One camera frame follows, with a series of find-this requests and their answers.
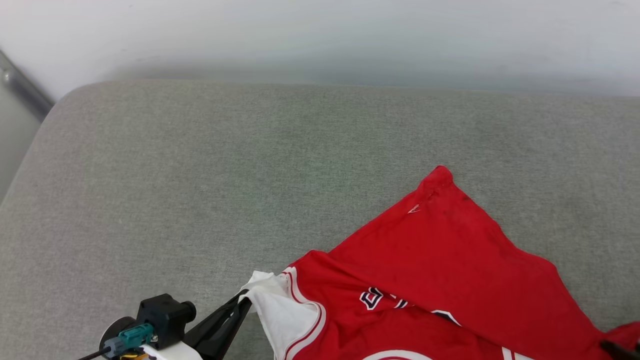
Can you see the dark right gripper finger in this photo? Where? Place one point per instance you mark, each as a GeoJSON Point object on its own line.
{"type": "Point", "coordinates": [622, 352]}

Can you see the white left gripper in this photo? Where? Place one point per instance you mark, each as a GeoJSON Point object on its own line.
{"type": "Point", "coordinates": [172, 352]}

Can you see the red white sports jersey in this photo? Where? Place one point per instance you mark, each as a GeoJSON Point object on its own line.
{"type": "Point", "coordinates": [450, 260]}

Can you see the round black white-rimmed cap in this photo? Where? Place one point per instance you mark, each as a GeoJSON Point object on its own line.
{"type": "Point", "coordinates": [112, 327]}

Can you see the grey fabric sofa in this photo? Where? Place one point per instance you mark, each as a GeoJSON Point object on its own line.
{"type": "Point", "coordinates": [200, 175]}

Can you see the grey metal bar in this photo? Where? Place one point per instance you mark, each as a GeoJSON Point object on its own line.
{"type": "Point", "coordinates": [25, 87]}

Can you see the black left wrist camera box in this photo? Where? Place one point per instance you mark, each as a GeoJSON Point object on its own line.
{"type": "Point", "coordinates": [162, 315]}

